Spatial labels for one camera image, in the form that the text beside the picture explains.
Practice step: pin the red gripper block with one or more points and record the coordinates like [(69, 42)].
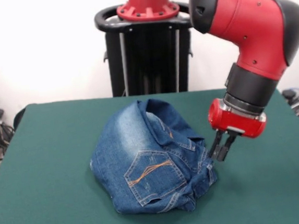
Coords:
[(234, 123)]

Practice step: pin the blue denim jeans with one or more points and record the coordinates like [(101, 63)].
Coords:
[(132, 150)]

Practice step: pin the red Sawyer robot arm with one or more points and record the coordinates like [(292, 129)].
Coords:
[(249, 29)]

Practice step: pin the dark green table cloth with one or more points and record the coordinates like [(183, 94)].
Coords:
[(53, 178)]

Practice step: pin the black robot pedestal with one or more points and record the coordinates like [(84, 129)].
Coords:
[(150, 59)]

